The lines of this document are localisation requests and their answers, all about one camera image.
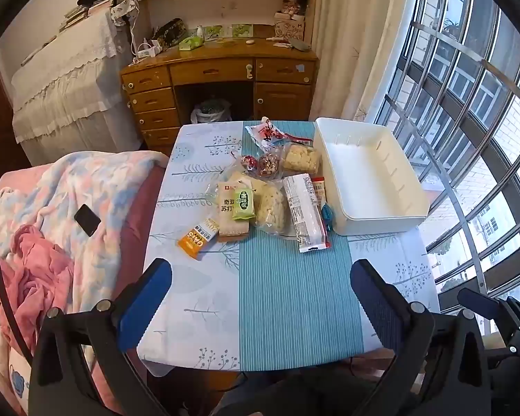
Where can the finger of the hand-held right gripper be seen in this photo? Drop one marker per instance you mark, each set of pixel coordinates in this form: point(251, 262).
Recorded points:
point(474, 298)

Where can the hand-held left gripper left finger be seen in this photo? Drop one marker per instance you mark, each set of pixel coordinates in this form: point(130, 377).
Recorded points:
point(145, 299)

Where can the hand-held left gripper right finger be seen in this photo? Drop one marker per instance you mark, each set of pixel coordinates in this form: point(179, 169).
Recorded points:
point(375, 307)

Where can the orange snack packet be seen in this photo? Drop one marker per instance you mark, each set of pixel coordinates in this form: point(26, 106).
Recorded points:
point(195, 240)

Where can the blue foil snack packet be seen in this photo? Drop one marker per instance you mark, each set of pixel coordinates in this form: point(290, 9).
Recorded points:
point(327, 216)

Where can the beige cracker packet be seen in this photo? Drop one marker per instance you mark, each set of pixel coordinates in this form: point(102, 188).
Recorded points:
point(226, 213)

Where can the long white snack packet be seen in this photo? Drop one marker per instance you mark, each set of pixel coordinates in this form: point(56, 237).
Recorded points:
point(303, 212)

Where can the clear bag with pastry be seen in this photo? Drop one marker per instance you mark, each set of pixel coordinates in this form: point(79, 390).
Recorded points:
point(212, 195)

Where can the orange and white biscuit packet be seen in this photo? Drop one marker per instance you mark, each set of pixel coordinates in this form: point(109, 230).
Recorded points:
point(318, 190)

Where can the green snack packet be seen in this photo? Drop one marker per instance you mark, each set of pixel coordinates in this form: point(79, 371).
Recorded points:
point(244, 203)

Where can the white plastic bin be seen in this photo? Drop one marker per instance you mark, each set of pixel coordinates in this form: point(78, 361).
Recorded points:
point(364, 169)

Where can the clear bag of rice puffs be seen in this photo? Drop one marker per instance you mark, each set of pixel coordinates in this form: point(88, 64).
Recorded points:
point(269, 208)

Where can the rice crispy block bag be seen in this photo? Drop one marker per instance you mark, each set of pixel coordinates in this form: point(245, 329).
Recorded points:
point(301, 159)

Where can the red candy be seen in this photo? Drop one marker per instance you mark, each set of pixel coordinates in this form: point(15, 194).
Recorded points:
point(249, 164)

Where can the clear nut ball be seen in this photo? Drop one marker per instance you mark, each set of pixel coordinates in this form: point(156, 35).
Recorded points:
point(269, 165)

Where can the red and white snack packet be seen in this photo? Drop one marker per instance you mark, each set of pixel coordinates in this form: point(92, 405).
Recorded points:
point(264, 134)

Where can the black phone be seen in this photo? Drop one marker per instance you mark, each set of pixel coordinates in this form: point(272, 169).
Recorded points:
point(86, 220)

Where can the pink blanket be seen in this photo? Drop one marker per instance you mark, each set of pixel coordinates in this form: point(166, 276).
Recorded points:
point(34, 277)

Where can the pastel fleece blanket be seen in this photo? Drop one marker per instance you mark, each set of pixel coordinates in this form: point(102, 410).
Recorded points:
point(69, 182)

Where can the window with metal grille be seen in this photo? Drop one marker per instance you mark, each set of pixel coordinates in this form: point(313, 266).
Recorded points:
point(459, 65)

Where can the white lace cover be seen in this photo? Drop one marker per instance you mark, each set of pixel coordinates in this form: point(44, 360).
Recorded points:
point(69, 78)

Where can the wooden desk with drawers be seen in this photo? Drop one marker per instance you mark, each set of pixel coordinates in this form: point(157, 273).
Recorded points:
point(212, 71)

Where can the white power strip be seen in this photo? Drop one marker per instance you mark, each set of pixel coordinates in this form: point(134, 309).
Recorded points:
point(147, 50)

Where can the green tissue pack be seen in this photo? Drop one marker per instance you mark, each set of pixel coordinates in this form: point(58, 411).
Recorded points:
point(191, 43)

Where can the patterned pencil case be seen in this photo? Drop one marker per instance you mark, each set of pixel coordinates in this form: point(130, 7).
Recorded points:
point(169, 34)

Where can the green printed card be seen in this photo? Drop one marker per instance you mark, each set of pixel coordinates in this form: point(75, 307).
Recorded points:
point(216, 32)
point(242, 30)

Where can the cream curtain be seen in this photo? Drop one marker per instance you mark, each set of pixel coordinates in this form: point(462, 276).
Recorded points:
point(355, 30)

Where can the white floral pouch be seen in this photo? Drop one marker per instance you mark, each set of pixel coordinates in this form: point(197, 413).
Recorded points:
point(123, 11)

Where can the cardboard box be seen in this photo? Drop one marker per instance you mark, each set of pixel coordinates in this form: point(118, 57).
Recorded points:
point(288, 30)

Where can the stack of papers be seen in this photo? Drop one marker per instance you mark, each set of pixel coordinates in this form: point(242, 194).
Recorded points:
point(74, 16)

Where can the wooden bookshelf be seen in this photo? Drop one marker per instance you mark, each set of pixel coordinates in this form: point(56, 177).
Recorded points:
point(225, 6)

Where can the doll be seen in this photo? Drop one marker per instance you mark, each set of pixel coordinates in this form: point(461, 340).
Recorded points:
point(292, 2)

